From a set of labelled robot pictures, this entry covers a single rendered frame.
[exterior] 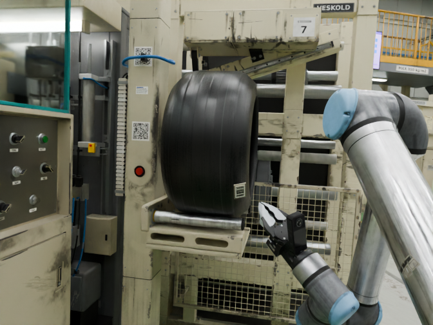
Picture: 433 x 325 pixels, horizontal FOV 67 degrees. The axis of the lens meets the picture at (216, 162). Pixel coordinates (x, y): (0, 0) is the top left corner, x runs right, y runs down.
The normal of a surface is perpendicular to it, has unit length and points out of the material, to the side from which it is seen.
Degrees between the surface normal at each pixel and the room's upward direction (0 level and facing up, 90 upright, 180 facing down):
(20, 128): 90
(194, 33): 90
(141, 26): 90
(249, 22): 90
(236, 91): 51
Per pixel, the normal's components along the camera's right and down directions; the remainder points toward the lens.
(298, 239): 0.45, 0.21
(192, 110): -0.15, -0.34
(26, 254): 0.98, 0.06
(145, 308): -0.19, 0.06
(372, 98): 0.20, -0.58
